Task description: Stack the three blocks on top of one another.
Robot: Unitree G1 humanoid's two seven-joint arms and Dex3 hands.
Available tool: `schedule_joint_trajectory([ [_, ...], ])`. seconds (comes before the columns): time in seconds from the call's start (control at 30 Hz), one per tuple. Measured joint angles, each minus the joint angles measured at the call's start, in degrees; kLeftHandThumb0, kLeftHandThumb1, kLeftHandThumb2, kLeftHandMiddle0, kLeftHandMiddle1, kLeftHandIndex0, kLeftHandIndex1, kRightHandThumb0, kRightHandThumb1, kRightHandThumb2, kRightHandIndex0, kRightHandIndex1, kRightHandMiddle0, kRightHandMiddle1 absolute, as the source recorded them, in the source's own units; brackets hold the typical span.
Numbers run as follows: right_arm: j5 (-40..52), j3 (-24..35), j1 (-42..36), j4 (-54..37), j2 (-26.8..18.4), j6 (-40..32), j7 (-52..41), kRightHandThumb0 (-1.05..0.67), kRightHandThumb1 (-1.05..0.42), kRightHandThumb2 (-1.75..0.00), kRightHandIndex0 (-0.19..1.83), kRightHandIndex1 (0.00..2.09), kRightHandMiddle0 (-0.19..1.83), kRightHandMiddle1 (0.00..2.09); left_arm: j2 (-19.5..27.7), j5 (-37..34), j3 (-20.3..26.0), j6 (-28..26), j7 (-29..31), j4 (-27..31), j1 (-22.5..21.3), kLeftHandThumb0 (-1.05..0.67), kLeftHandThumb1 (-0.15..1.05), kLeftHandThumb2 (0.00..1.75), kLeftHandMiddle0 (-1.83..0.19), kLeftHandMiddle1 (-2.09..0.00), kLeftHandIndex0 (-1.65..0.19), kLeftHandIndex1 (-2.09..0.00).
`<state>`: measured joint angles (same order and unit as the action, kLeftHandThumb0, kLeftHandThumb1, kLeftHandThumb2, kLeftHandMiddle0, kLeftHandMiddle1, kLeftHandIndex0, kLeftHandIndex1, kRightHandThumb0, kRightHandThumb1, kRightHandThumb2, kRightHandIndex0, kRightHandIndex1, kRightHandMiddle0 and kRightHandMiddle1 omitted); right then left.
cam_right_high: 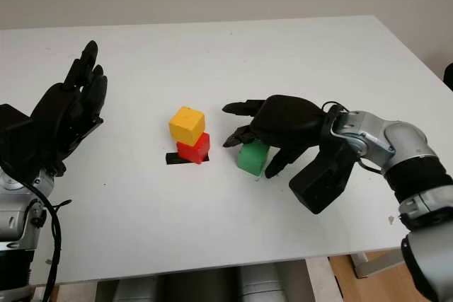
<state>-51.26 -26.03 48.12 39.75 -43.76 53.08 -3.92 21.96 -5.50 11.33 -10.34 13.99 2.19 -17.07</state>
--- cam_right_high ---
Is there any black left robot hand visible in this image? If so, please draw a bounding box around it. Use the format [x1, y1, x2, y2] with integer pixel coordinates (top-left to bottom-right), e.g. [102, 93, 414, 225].
[29, 40, 109, 178]

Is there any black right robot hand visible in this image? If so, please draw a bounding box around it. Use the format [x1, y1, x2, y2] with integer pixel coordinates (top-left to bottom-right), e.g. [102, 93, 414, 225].
[222, 94, 327, 180]

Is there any green cube block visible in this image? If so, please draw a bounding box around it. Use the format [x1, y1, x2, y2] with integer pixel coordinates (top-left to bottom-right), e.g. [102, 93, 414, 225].
[236, 140, 272, 178]

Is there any red cube block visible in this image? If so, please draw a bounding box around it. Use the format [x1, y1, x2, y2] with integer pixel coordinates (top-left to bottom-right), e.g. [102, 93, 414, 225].
[176, 132, 212, 165]

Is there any yellow cube block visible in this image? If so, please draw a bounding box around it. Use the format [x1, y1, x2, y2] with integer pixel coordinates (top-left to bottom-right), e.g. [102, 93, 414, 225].
[168, 105, 207, 146]

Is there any black tape strip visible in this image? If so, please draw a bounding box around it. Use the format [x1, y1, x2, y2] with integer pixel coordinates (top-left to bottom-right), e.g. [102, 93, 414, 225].
[165, 152, 210, 166]

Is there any white table leg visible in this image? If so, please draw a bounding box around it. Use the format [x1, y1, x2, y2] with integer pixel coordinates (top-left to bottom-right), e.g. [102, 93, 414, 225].
[306, 257, 338, 302]

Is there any silver right robot leg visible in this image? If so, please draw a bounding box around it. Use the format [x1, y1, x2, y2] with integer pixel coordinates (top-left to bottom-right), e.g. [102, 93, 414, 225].
[236, 262, 288, 302]

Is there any silver robot leg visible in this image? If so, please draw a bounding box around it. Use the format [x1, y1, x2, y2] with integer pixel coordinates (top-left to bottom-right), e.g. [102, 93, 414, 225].
[236, 262, 288, 302]
[113, 275, 167, 302]

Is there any white table foot bar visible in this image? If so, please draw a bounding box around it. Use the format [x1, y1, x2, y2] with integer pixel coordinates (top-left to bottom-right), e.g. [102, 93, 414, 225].
[350, 250, 407, 279]

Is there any silver left robot leg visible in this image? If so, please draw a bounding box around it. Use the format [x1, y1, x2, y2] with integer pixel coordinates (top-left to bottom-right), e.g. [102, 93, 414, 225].
[113, 275, 167, 302]

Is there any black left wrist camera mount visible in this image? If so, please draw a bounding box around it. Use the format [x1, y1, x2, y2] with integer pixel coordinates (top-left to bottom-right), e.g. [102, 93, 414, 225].
[0, 103, 45, 176]

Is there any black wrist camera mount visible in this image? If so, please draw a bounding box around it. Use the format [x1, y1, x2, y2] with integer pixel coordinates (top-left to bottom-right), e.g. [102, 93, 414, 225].
[0, 103, 45, 176]
[289, 140, 355, 216]

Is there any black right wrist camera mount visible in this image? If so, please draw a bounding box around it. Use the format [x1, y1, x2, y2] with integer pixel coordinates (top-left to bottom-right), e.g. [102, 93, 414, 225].
[289, 140, 355, 216]

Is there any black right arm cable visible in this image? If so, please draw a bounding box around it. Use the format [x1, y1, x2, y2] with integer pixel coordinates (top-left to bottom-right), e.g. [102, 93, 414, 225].
[320, 101, 386, 176]

